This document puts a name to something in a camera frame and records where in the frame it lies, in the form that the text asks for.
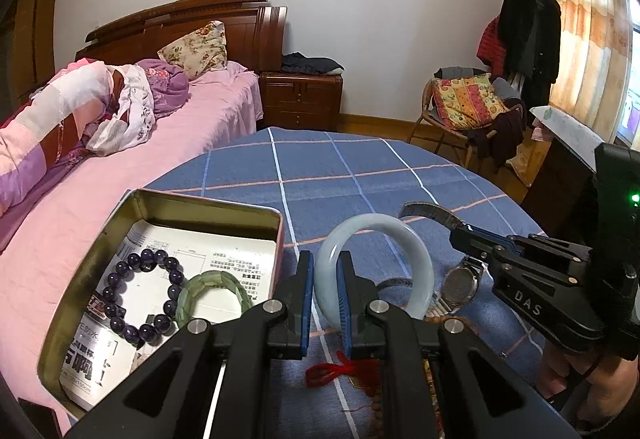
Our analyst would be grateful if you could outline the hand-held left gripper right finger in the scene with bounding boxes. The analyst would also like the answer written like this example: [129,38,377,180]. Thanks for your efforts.
[336,251,576,439]

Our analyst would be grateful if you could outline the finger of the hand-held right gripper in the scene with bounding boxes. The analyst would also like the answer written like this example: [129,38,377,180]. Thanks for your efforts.
[449,224,593,270]
[481,246,608,354]

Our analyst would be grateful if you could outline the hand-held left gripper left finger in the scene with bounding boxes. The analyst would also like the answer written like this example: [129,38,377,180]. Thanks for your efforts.
[65,250,315,439]

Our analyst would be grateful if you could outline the mesh strap wristwatch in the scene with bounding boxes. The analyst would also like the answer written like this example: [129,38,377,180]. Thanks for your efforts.
[375,201,488,315]

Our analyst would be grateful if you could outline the red knot tassel charm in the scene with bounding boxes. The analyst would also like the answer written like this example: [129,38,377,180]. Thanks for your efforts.
[306,351,382,396]

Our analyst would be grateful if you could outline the silver link band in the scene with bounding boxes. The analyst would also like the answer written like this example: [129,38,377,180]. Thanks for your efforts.
[427,299,461,321]

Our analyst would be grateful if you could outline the pale jade bangle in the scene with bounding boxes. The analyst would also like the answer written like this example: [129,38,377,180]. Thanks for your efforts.
[313,214,431,332]

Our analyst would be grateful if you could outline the wooden bead necklace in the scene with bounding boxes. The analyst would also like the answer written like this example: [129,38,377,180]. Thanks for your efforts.
[357,313,471,439]

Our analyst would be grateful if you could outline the rectangular metal tin box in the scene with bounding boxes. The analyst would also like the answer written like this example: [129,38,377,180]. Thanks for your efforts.
[37,189,285,420]

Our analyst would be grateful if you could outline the person's right hand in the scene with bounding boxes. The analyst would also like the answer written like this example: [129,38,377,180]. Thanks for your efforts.
[537,344,640,435]

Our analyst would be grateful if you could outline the dark wooden cabinet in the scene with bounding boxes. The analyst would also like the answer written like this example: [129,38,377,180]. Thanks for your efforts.
[522,139,598,235]

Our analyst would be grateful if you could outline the printed paper sheet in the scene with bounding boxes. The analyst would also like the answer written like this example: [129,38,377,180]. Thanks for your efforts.
[59,219,278,410]

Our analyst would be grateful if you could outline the dark garment on chair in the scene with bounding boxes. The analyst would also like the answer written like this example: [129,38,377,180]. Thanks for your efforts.
[467,106,526,170]

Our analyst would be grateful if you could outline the white board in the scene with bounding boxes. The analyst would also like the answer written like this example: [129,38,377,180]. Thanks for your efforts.
[529,105,606,172]

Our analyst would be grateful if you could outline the rattan chair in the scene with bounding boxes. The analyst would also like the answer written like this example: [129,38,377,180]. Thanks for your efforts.
[407,66,526,170]

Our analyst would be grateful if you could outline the blue checked tablecloth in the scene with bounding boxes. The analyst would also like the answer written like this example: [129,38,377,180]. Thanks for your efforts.
[140,126,551,439]

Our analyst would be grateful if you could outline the colourful patterned cushion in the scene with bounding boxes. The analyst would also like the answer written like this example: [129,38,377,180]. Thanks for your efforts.
[431,73,510,130]

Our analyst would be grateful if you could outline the hanging red garment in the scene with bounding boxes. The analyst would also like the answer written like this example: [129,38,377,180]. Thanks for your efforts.
[476,16,506,74]

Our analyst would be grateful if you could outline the wooden nightstand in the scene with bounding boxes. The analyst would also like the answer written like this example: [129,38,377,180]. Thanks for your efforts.
[258,71,345,132]

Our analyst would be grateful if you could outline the pink bed sheet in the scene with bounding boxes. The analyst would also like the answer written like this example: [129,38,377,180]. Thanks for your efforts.
[0,60,264,439]

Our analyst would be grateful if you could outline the hanging black coat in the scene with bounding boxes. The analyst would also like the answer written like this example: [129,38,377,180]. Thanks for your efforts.
[500,0,562,114]

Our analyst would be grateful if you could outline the patterned orange curtain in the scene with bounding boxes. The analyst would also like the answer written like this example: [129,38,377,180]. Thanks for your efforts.
[517,0,633,144]

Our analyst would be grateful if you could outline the dark folded clothes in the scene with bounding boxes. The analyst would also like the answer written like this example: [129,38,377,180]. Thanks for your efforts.
[281,52,345,74]

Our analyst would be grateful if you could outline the purple garment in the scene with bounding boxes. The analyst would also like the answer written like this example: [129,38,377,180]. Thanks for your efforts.
[135,59,191,117]

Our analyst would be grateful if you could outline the white floral cloth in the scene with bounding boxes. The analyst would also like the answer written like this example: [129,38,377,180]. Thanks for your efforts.
[85,64,158,157]

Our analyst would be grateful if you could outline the wooden headboard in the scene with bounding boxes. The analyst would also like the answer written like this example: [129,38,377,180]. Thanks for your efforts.
[75,0,288,72]

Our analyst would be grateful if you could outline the floral pillow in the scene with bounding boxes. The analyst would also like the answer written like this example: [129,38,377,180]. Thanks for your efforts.
[157,20,230,80]

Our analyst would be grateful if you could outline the black flat object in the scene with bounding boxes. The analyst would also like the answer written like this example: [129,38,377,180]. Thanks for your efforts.
[17,398,63,439]

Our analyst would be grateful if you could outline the pink patchwork quilt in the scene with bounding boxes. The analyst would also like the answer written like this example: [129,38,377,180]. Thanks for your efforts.
[0,59,151,220]

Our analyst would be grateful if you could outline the wooden wardrobe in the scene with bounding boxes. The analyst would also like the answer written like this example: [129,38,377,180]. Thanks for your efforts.
[0,0,68,104]

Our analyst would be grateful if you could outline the green jade segment bracelet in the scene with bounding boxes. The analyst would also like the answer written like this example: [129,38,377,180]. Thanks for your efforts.
[175,270,255,327]

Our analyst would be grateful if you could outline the dark purple bead bracelet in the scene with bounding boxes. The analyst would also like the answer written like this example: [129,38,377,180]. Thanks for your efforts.
[102,249,186,345]

